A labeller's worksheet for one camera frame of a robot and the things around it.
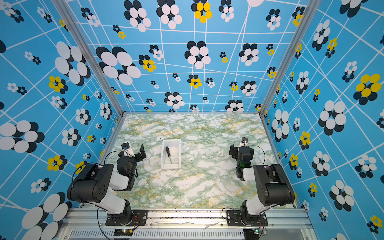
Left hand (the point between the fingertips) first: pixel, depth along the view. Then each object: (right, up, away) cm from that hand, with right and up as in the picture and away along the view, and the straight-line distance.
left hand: (135, 146), depth 90 cm
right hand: (+67, -1, +4) cm, 67 cm away
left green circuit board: (+1, -40, -18) cm, 44 cm away
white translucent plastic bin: (+21, -6, +6) cm, 22 cm away
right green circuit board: (+63, -39, -21) cm, 77 cm away
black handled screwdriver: (+19, -6, +6) cm, 21 cm away
